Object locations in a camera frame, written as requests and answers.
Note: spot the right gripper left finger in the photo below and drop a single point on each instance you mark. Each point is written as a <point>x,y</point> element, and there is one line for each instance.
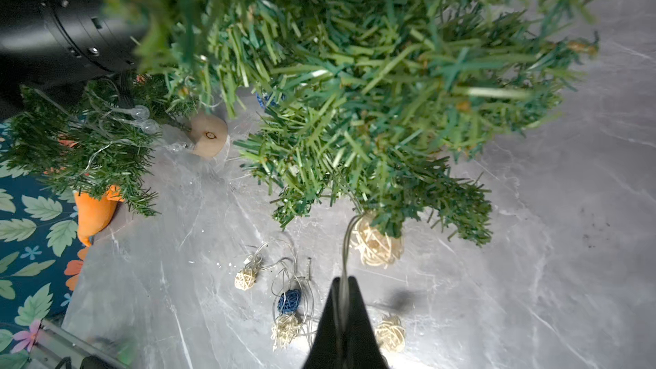
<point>327,349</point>

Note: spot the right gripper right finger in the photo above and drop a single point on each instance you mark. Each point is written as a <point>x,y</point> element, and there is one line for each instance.
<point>359,345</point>

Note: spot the green christmas tree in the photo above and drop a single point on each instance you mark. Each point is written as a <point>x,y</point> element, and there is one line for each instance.
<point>369,99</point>
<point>39,146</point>

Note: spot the clear bulb string light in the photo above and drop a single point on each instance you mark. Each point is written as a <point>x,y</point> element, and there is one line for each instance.
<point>116,125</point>

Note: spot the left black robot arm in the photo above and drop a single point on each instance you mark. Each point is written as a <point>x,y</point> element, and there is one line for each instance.
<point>57,46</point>

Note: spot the orange shark plush toy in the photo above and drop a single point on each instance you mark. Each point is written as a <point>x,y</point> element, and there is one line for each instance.
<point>95,214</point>

